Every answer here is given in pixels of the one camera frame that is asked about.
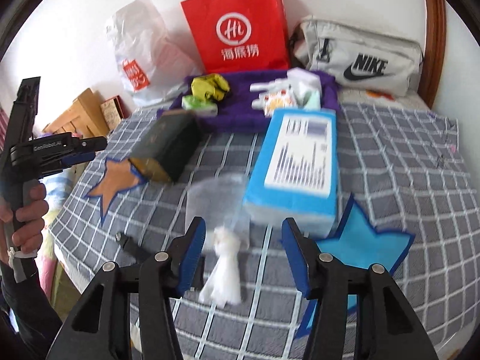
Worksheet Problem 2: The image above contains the white mesh net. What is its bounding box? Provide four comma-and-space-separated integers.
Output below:
185, 173, 250, 308

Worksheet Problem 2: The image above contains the mint green cloth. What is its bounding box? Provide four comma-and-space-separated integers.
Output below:
303, 89, 321, 111

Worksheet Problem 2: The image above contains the green pocket tissue pack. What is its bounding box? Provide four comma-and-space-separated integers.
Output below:
181, 95, 218, 117

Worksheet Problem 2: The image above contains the fruit print pouch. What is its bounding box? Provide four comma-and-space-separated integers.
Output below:
263, 89, 298, 117

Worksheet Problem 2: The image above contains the white glove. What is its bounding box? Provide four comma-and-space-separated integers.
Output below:
250, 79, 297, 116

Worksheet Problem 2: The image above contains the white sponge block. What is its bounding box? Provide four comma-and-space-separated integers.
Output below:
286, 67, 322, 94

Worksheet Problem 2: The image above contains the yellow black pouch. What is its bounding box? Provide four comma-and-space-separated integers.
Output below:
190, 73, 230, 102

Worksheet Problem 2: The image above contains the person's left hand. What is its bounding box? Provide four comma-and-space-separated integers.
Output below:
1, 183, 49, 264

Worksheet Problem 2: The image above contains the blue star patch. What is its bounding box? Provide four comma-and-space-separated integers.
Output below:
295, 193, 416, 339

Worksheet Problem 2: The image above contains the wooden headboard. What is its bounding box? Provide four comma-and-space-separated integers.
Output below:
42, 88, 109, 138

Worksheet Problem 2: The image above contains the blue tissue pack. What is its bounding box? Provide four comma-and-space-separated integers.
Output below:
243, 108, 338, 238

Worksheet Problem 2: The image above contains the brown star patch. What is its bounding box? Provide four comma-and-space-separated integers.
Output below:
85, 158, 148, 224

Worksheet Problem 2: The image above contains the brown book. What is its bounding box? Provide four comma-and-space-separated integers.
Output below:
100, 95, 128, 131

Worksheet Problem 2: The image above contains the dark green tea tin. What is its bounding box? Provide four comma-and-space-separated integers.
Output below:
128, 111, 203, 183

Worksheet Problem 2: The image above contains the grey checkered blanket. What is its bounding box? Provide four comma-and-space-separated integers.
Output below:
51, 103, 479, 359

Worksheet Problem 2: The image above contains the white Miniso plastic bag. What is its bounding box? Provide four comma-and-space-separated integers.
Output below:
106, 0, 201, 107

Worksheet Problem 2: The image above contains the grey Nike waist bag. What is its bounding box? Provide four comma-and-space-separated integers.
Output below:
290, 16, 423, 96

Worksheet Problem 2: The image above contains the red paper shopping bag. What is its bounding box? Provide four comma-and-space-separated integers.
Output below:
181, 0, 290, 73

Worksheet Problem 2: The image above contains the brown wooden door frame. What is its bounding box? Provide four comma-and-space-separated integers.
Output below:
417, 0, 447, 108

